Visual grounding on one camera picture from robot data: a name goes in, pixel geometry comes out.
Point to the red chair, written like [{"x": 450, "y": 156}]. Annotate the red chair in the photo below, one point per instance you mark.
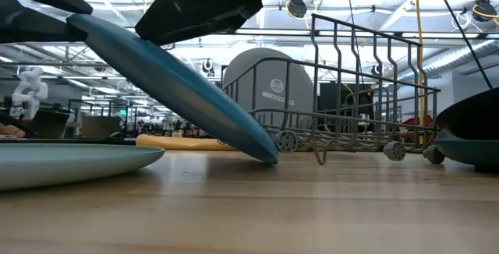
[{"x": 413, "y": 123}]

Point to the black aluminium table frame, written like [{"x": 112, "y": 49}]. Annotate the black aluminium table frame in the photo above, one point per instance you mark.
[{"x": 78, "y": 141}]

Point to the black plate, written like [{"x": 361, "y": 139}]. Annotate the black plate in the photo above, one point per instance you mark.
[{"x": 475, "y": 117}]

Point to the person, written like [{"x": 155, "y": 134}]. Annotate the person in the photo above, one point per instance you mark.
[{"x": 9, "y": 130}]

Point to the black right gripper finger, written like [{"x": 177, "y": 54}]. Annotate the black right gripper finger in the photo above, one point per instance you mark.
[{"x": 210, "y": 1}]

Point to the cardboard box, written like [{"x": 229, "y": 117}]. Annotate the cardboard box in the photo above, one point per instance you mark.
[{"x": 101, "y": 127}]

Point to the black monitor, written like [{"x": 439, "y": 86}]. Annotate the black monitor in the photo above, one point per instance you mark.
[{"x": 50, "y": 125}]

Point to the grey plate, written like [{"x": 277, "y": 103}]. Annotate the grey plate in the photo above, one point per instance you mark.
[{"x": 273, "y": 67}]

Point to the dark teal plate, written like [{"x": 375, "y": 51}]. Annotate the dark teal plate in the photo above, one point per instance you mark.
[{"x": 468, "y": 152}]

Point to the white robot figure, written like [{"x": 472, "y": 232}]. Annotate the white robot figure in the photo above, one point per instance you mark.
[{"x": 29, "y": 90}]

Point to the black cabinet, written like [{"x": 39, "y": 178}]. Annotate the black cabinet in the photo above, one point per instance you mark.
[{"x": 331, "y": 102}]

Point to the pale blue plate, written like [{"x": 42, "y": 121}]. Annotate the pale blue plate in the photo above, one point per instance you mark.
[{"x": 58, "y": 164}]

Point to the large blue plate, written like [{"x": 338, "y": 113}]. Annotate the large blue plate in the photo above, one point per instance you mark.
[{"x": 175, "y": 86}]

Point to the yellow cloth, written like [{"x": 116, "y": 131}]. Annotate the yellow cloth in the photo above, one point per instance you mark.
[{"x": 175, "y": 143}]

